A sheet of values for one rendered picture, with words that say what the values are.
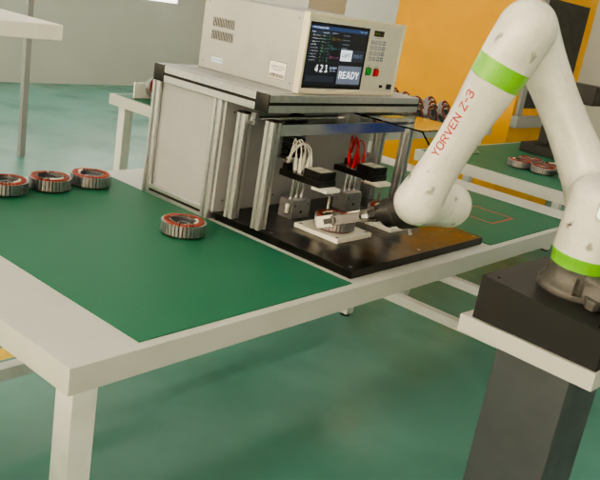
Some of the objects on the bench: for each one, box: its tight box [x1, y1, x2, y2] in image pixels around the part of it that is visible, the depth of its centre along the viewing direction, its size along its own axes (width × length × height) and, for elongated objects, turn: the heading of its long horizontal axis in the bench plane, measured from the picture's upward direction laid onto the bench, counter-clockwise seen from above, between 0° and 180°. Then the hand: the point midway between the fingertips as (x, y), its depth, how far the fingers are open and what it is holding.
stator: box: [160, 212, 207, 239], centre depth 195 cm, size 11×11×4 cm
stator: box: [313, 209, 356, 233], centre depth 210 cm, size 11×11×4 cm
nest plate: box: [294, 219, 371, 244], centre depth 211 cm, size 15×15×1 cm
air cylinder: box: [331, 188, 362, 211], centre depth 237 cm, size 5×8×6 cm
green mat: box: [0, 177, 352, 343], centre depth 186 cm, size 94×61×1 cm, turn 22°
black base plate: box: [214, 196, 483, 279], centre depth 221 cm, size 47×64×2 cm
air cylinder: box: [278, 194, 311, 220], centre depth 219 cm, size 5×8×6 cm
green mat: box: [359, 163, 561, 246], centre depth 282 cm, size 94×61×1 cm, turn 22°
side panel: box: [142, 79, 225, 219], centre depth 215 cm, size 28×3×32 cm, turn 22°
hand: (335, 219), depth 210 cm, fingers open, 13 cm apart
